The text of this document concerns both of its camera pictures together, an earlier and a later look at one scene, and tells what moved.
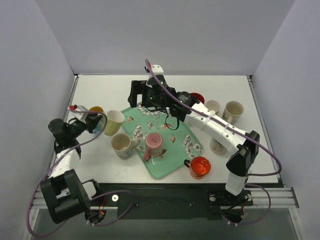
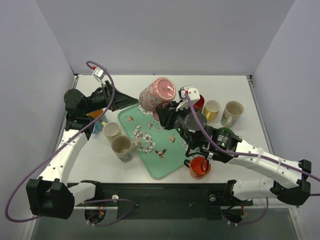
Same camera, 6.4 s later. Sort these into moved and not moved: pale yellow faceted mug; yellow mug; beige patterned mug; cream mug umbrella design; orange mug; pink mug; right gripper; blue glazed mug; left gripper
Moved: right gripper; left gripper; pale yellow faceted mug; pink mug
Not moved: yellow mug; beige patterned mug; blue glazed mug; orange mug; cream mug umbrella design
